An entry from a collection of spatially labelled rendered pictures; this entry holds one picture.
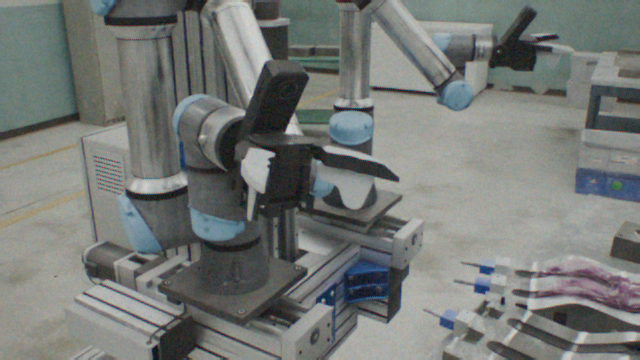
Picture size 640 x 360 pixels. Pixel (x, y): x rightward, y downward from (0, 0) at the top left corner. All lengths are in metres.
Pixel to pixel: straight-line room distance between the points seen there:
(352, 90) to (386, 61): 6.50
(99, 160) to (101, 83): 5.04
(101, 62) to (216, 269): 5.51
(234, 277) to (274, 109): 0.58
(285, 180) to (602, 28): 7.83
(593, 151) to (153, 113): 4.05
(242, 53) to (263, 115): 0.31
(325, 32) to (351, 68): 7.83
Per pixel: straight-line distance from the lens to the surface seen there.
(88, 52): 6.59
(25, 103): 6.62
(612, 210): 2.35
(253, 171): 0.50
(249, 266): 1.12
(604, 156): 4.73
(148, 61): 0.96
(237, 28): 0.92
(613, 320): 1.51
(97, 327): 1.28
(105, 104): 6.60
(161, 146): 0.99
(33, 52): 6.65
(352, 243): 1.52
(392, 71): 8.05
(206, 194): 0.76
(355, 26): 1.55
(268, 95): 0.58
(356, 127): 1.45
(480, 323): 1.35
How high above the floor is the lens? 1.63
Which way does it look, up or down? 21 degrees down
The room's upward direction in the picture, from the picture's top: straight up
